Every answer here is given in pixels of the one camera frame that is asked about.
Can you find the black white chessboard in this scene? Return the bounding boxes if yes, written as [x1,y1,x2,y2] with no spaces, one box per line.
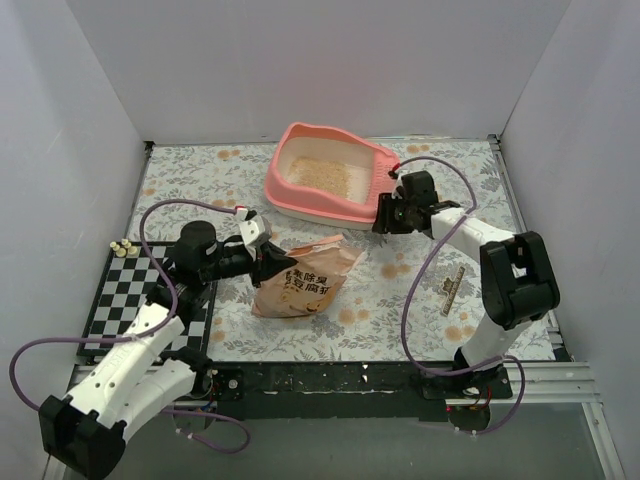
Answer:
[77,241,216,361]

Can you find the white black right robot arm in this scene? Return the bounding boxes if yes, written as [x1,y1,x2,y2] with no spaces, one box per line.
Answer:
[373,169,560,398]

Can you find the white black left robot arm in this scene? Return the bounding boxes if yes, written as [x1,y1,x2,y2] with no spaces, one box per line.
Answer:
[38,217,297,479]

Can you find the orange cat litter bag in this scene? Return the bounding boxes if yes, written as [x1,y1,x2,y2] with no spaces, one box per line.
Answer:
[252,235,364,318]

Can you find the pink cat litter box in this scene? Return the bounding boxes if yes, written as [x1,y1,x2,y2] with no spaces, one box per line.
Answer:
[264,122,399,231]

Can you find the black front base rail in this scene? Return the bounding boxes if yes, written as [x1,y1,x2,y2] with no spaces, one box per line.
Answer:
[199,360,451,424]

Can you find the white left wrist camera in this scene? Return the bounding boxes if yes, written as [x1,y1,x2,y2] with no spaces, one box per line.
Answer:
[234,206,272,258]

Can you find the floral patterned table mat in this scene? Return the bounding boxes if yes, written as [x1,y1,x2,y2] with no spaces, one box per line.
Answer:
[122,139,556,363]

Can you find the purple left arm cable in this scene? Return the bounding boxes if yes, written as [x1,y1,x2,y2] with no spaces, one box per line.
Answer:
[9,199,251,455]

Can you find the small brown label strip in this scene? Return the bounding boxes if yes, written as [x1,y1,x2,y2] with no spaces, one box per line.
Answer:
[440,266,466,317]

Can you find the cream chess pieces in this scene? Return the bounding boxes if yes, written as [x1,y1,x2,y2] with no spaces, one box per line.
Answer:
[109,238,138,258]

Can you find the beige cat litter pile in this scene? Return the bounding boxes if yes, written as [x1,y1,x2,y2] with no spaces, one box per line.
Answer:
[287,156,350,198]

